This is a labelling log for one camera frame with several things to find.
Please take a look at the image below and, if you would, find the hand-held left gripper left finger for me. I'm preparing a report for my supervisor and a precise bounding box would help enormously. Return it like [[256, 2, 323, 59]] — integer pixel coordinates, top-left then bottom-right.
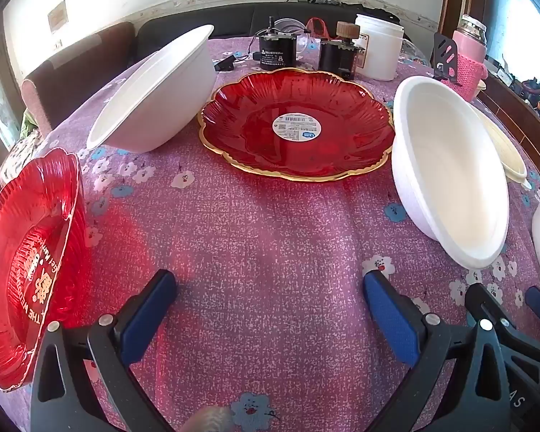
[[31, 269, 178, 432]]

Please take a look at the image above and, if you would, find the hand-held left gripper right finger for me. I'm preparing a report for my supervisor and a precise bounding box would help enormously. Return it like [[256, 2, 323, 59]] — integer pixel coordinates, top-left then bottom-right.
[[362, 270, 511, 432]]

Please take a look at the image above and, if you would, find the red gold-rimmed plate with lettering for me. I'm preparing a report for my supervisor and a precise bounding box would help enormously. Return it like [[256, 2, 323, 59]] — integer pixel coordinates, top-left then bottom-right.
[[0, 148, 93, 391]]

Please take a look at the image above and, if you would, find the beige paper plate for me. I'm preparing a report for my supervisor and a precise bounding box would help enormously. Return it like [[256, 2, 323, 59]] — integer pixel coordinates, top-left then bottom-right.
[[470, 104, 532, 190]]

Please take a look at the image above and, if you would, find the red gold-rimmed plate with sticker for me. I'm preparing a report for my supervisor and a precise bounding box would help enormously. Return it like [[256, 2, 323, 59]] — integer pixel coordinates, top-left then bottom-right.
[[197, 67, 396, 183]]

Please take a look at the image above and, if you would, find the purple floral tablecloth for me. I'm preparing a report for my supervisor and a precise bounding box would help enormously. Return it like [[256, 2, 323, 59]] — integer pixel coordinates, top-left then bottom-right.
[[0, 36, 540, 432]]

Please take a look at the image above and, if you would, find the beige ribbed cloth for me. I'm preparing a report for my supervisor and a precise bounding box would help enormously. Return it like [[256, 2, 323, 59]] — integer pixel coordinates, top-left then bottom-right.
[[193, 407, 233, 432]]

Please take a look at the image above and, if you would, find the brown upholstered chair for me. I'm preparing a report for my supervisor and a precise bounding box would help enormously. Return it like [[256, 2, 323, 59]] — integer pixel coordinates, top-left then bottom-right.
[[20, 22, 136, 132]]

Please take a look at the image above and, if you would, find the pink bottle with knitted sleeve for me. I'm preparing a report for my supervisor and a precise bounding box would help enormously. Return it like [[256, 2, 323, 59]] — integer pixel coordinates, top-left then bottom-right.
[[452, 14, 489, 102]]

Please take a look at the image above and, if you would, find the black phone stand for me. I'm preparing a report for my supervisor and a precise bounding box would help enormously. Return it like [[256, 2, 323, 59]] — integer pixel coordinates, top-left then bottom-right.
[[433, 32, 462, 85]]

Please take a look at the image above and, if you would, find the white plastic jar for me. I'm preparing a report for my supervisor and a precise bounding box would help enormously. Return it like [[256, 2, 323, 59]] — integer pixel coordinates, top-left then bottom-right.
[[355, 13, 405, 82]]

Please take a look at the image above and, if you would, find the black motor with wooden wheel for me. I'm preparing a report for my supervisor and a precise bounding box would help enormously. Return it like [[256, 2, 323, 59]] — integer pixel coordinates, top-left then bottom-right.
[[319, 21, 367, 79]]

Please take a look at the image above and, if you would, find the black cylindrical motor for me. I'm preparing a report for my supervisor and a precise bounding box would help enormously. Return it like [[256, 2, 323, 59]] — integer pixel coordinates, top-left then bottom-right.
[[256, 17, 298, 71]]

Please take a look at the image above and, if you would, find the dark sofa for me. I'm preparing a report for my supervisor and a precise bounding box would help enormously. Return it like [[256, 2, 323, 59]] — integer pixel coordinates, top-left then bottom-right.
[[135, 2, 406, 61]]

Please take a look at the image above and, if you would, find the red plastic bag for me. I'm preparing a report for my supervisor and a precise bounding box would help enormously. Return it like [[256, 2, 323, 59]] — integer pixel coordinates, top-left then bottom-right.
[[307, 17, 331, 39]]

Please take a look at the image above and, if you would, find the clear plastic container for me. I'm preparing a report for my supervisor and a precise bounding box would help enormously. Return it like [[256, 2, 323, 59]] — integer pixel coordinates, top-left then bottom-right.
[[276, 18, 311, 37]]

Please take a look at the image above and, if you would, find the small wall plaque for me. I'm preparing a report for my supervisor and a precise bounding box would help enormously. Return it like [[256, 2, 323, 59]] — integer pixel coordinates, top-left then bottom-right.
[[47, 0, 69, 32]]

